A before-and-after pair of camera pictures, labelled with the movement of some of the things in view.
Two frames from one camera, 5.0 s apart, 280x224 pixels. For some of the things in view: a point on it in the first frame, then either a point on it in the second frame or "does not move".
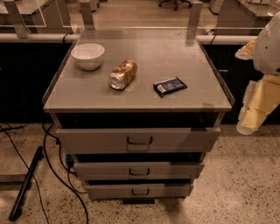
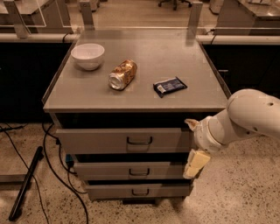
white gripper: x=269 y=48 → x=201 y=136
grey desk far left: x=36 y=17 does not move
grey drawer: x=142 y=140 does not move
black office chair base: x=175 y=3 does not move
